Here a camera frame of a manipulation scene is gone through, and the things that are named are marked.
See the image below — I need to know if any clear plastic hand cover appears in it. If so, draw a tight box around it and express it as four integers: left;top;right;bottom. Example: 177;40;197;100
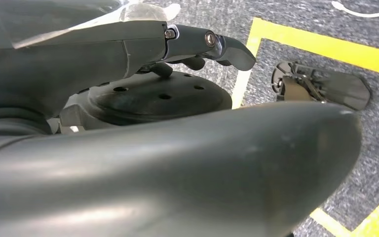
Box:
68;0;181;32

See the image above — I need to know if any black round perforated plate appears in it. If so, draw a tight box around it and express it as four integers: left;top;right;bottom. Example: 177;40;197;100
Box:
60;71;232;131

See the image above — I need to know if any black robot foot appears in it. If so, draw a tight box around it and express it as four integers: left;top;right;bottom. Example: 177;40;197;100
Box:
271;60;372;111

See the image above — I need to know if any yellow floor tape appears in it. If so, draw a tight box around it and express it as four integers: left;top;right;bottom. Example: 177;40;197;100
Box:
231;18;379;109
309;187;379;237

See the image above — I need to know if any white floor cable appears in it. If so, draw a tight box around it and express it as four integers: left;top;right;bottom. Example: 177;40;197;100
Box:
332;0;379;18

